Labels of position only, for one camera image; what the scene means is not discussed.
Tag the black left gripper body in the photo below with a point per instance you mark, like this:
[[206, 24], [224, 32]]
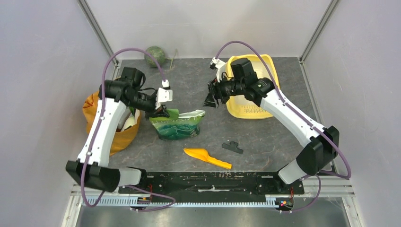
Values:
[[157, 110]]

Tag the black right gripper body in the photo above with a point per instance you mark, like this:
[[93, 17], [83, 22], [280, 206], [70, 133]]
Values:
[[215, 87]]

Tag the green cat litter bag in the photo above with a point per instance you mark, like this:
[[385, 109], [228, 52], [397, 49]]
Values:
[[178, 126]]

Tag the black bag clip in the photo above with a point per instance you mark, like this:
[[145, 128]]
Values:
[[232, 146]]

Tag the orange plastic litter scoop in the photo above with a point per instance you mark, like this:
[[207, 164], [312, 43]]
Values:
[[203, 155]]

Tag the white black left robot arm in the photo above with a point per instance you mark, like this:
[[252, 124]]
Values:
[[115, 97]]

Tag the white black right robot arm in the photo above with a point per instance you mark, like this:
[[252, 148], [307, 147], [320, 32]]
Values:
[[319, 143]]

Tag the yellow plastic litter box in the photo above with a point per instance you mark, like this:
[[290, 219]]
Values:
[[238, 106]]

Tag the orange fabric bag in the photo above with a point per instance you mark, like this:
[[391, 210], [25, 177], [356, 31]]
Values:
[[108, 127]]

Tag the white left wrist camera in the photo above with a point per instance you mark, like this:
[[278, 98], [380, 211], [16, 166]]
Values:
[[164, 94]]

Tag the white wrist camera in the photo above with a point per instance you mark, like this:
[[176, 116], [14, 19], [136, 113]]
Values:
[[219, 67], [164, 94]]

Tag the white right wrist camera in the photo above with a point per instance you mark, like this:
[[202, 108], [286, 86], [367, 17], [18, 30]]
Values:
[[219, 67]]

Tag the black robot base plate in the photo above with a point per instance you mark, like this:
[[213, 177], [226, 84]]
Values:
[[223, 181]]

